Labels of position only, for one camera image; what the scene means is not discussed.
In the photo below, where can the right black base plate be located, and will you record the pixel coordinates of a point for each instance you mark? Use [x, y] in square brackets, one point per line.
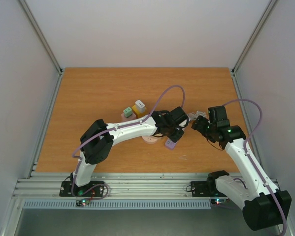
[200, 189]

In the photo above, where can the grey slotted cable duct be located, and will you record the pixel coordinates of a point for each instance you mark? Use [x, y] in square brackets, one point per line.
[117, 204]

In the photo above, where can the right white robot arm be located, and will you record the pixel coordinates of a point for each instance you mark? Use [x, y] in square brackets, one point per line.
[262, 203]

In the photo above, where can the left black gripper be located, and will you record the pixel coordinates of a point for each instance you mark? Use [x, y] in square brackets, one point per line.
[177, 138]

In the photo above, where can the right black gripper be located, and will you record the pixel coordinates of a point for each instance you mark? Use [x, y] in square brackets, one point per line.
[202, 124]

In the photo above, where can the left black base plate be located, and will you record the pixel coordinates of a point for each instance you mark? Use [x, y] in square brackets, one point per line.
[92, 189]

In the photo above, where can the yellow cube socket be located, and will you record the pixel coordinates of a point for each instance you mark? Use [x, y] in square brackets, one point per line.
[138, 113]

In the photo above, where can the pink cube socket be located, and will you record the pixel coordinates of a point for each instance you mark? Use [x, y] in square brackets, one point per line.
[131, 117]

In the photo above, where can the purple power strip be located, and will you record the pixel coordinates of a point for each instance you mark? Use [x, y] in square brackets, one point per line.
[169, 144]

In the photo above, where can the pink round socket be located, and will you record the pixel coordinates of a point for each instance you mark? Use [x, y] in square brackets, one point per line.
[150, 139]

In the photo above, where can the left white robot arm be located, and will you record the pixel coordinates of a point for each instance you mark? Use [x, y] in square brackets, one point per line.
[97, 141]

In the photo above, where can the green charger plug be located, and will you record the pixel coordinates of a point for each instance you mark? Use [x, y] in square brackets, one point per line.
[127, 112]

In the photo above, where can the white 66W charger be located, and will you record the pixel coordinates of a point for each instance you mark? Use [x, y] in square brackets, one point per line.
[140, 106]

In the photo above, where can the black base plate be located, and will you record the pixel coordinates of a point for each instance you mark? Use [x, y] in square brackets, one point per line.
[200, 189]
[92, 189]

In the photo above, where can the aluminium rail frame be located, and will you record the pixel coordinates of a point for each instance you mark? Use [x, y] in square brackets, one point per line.
[121, 185]

